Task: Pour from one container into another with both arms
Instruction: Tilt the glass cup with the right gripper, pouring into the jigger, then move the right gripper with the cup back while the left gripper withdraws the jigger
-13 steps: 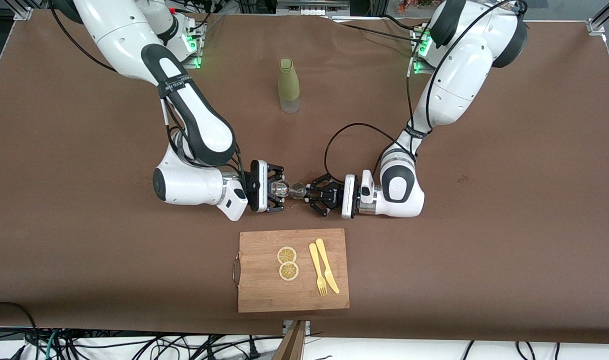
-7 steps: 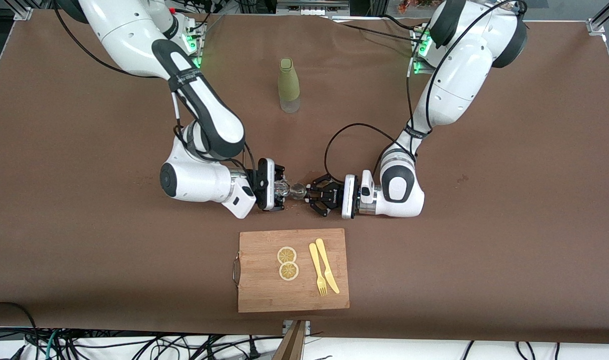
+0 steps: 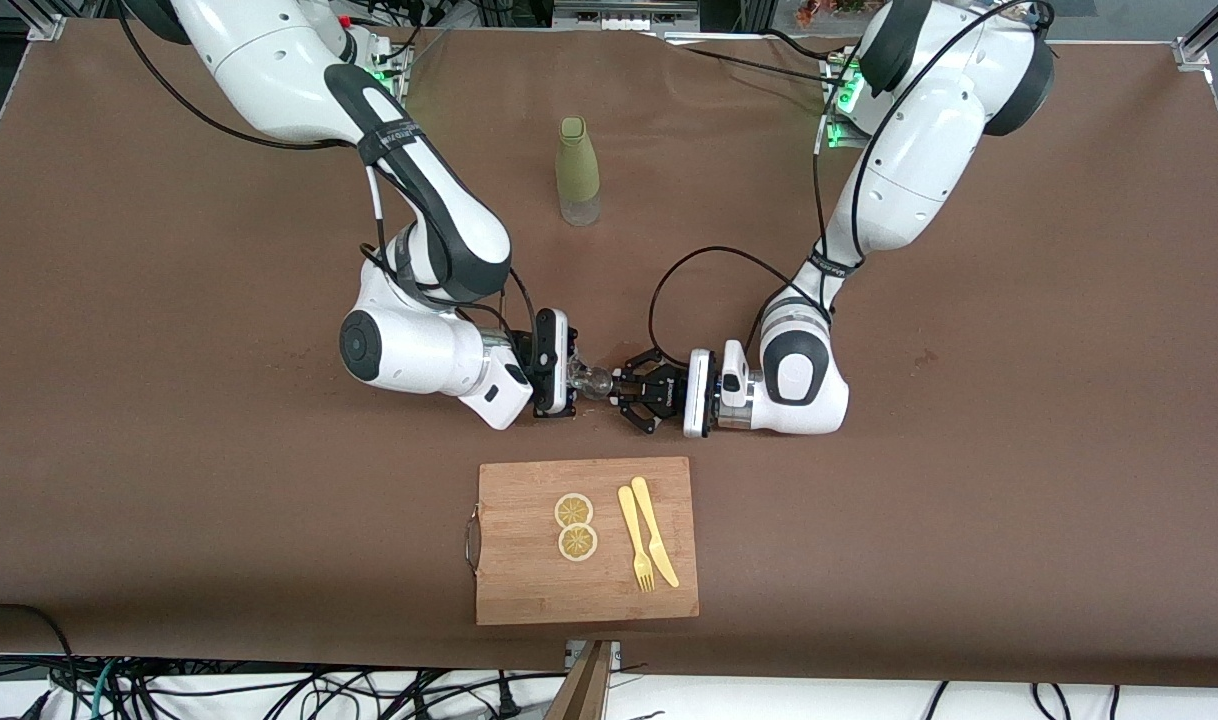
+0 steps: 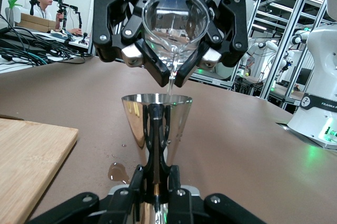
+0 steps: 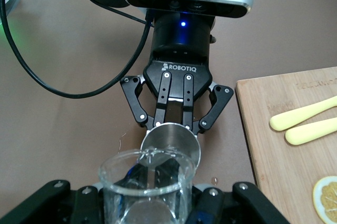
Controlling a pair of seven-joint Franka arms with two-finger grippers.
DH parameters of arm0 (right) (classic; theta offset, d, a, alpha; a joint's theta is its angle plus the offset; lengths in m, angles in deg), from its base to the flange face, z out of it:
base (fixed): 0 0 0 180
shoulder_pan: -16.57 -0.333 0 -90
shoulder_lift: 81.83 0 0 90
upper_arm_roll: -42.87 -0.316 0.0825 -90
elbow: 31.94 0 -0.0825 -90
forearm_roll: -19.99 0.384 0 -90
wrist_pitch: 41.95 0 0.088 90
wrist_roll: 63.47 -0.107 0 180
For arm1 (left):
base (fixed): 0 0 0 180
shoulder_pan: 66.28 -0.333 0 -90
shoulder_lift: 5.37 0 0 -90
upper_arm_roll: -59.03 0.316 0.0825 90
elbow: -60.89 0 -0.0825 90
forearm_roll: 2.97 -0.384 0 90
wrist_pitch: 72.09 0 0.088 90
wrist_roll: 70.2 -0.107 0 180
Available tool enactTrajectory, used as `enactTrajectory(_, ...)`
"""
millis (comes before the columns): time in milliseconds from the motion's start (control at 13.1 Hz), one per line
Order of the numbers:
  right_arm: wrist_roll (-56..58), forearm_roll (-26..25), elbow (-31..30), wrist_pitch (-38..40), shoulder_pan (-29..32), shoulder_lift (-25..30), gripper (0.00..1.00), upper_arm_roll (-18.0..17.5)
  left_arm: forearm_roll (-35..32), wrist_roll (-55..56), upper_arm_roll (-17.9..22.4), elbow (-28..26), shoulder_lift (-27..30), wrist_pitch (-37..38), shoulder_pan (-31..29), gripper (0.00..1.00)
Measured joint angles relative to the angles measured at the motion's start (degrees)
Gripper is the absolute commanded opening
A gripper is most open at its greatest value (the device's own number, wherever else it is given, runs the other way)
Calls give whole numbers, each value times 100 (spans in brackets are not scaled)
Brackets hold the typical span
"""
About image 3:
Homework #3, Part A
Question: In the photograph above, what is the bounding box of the wooden beam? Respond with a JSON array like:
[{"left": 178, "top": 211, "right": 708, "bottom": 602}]
[{"left": 547, "top": 640, "right": 613, "bottom": 720}]

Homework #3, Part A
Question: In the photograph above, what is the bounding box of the aluminium frame profile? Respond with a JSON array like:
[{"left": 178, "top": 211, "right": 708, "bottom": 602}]
[
  {"left": 24, "top": 0, "right": 70, "bottom": 41},
  {"left": 1174, "top": 0, "right": 1218, "bottom": 71}
]

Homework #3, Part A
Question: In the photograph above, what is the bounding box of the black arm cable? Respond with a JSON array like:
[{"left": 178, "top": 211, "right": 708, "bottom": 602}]
[
  {"left": 649, "top": 0, "right": 1055, "bottom": 353},
  {"left": 119, "top": 0, "right": 542, "bottom": 373}
]

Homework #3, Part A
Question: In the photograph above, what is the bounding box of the grey device box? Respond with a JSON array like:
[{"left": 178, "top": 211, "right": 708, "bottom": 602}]
[{"left": 554, "top": 0, "right": 700, "bottom": 31}]

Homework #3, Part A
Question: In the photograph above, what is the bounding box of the yellow plastic knife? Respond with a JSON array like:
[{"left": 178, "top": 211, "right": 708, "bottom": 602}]
[{"left": 630, "top": 476, "right": 681, "bottom": 589}]

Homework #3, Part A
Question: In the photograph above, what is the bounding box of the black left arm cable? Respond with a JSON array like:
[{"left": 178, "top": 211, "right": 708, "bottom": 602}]
[{"left": 649, "top": 0, "right": 1055, "bottom": 353}]

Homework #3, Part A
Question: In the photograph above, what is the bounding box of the clear glass shaker cup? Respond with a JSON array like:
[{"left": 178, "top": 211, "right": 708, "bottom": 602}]
[{"left": 569, "top": 360, "right": 616, "bottom": 401}]

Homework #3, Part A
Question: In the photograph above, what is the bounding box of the wooden cutting board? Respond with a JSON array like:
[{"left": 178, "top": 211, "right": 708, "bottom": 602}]
[{"left": 466, "top": 456, "right": 700, "bottom": 627}]

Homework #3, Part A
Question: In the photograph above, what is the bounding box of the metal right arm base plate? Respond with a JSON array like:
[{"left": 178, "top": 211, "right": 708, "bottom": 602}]
[{"left": 372, "top": 40, "right": 412, "bottom": 103}]

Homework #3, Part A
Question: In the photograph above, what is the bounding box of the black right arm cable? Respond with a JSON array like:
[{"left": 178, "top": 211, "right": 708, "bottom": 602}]
[{"left": 119, "top": 0, "right": 542, "bottom": 373}]

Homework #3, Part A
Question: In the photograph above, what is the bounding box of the brown table cover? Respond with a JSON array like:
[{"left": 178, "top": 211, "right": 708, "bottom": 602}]
[{"left": 0, "top": 18, "right": 1218, "bottom": 691}]

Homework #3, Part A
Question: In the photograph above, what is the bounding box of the yellow plastic fork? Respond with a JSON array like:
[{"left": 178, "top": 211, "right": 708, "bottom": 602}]
[{"left": 617, "top": 485, "right": 657, "bottom": 593}]

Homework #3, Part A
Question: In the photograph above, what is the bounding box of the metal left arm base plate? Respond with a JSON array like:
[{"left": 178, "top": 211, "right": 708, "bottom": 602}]
[{"left": 824, "top": 55, "right": 870, "bottom": 151}]

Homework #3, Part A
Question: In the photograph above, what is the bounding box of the black base power cable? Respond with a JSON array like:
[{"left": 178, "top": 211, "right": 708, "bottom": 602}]
[{"left": 659, "top": 28, "right": 835, "bottom": 89}]

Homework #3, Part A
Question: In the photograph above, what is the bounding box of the green sleeved glass bottle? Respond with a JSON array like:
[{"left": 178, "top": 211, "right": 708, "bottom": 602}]
[{"left": 555, "top": 116, "right": 602, "bottom": 227}]

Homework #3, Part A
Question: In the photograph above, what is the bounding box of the thick black floor cable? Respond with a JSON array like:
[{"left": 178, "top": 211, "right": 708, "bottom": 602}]
[{"left": 0, "top": 603, "right": 80, "bottom": 720}]

